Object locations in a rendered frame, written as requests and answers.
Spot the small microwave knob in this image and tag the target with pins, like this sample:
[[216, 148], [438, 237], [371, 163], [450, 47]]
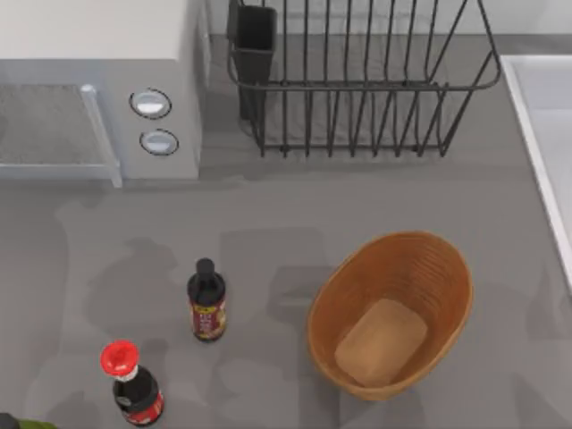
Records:
[[158, 141]]

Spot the brown woven basket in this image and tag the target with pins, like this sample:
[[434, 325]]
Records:
[[393, 313]]

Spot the black-capped dark bottle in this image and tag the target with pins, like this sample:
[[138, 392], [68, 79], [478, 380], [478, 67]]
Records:
[[206, 304]]

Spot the black cutlery holder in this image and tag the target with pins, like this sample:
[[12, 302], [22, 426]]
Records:
[[252, 44]]

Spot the red-capped dark bottle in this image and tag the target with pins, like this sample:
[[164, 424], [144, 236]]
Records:
[[134, 389]]

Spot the large microwave knob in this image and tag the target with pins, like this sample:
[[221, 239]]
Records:
[[149, 103]]

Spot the green bottle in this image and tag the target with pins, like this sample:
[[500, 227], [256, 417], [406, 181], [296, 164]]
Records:
[[27, 424]]

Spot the pale microwave oven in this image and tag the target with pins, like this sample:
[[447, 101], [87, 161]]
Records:
[[147, 44]]

